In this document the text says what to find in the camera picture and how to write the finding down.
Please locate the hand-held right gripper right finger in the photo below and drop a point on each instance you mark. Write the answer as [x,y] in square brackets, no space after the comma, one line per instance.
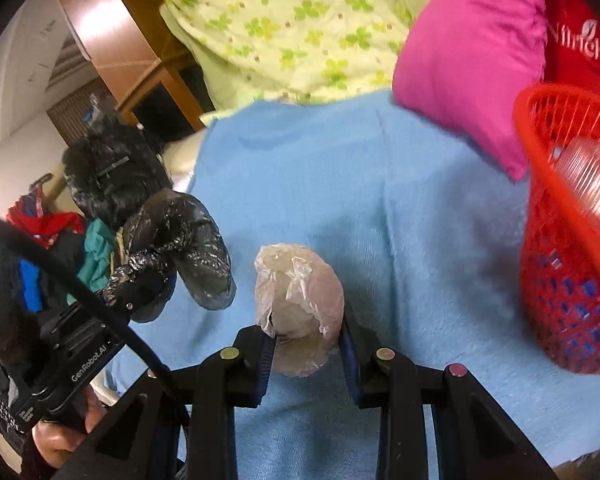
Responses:
[350,357]

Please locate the clear plastic bottle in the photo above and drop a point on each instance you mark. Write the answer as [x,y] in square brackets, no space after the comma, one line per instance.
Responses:
[592,180]

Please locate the red paper bag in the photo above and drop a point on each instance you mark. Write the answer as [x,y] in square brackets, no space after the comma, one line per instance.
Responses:
[585,35]

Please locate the teal cloth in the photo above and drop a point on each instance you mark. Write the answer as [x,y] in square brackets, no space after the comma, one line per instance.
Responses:
[97,255]

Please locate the green clover print quilt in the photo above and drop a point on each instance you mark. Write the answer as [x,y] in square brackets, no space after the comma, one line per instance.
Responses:
[305,25]

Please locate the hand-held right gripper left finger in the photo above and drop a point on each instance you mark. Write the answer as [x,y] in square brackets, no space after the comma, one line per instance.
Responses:
[266,360]

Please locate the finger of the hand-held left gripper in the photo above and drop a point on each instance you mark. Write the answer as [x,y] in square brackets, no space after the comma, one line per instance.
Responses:
[144,310]

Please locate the person's left hand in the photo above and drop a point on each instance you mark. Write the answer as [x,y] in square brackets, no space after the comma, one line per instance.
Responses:
[55,442]

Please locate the wooden cabinet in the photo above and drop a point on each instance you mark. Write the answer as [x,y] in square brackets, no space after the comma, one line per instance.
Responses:
[110,30]

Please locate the red plastic mesh basket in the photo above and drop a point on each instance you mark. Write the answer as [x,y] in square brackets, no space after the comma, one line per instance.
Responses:
[565,280]

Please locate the black plastic bag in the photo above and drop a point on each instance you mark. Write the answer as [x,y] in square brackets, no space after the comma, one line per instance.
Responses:
[195,240]
[110,175]

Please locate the blue cloth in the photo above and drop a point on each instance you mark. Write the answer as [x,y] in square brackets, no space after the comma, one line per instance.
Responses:
[30,280]

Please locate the translucent plastic bag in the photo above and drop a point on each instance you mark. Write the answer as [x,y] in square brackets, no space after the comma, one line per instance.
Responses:
[300,290]

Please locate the red cloth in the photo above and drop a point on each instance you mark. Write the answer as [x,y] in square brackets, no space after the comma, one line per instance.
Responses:
[45,222]

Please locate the light blue blanket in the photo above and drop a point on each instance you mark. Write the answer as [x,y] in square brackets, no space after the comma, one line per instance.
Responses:
[380,210]

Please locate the pink pillow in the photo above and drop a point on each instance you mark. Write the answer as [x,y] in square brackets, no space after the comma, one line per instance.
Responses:
[470,60]

